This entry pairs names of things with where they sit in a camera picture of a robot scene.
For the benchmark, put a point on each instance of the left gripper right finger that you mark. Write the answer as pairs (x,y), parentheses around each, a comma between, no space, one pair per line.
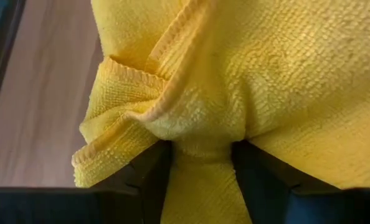
(281,205)

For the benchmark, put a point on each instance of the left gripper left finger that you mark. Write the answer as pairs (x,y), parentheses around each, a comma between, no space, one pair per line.
(135,202)

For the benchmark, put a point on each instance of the yellow microfiber towel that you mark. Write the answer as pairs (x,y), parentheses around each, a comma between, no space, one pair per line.
(235,77)

